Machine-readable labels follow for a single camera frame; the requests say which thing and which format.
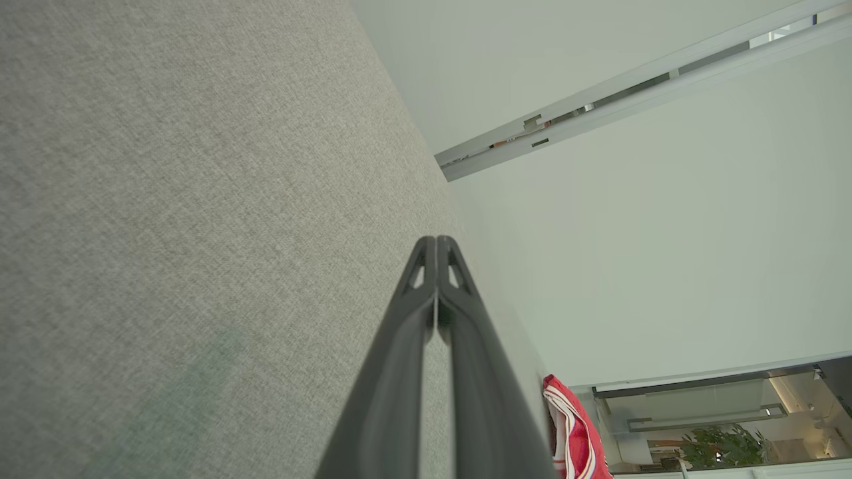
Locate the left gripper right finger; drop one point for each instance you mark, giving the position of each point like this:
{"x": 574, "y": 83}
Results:
{"x": 486, "y": 412}

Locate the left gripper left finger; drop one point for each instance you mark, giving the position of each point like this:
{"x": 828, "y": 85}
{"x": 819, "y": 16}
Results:
{"x": 393, "y": 399}

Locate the red shirt with white sleeves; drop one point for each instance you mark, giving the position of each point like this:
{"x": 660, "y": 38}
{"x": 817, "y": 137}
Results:
{"x": 589, "y": 446}

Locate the glass door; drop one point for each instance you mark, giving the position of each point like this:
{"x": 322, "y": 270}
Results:
{"x": 699, "y": 399}

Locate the green potted plant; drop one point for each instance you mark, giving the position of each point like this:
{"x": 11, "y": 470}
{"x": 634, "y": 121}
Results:
{"x": 722, "y": 447}

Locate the grey partition frame post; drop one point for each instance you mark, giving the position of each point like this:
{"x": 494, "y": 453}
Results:
{"x": 665, "y": 93}

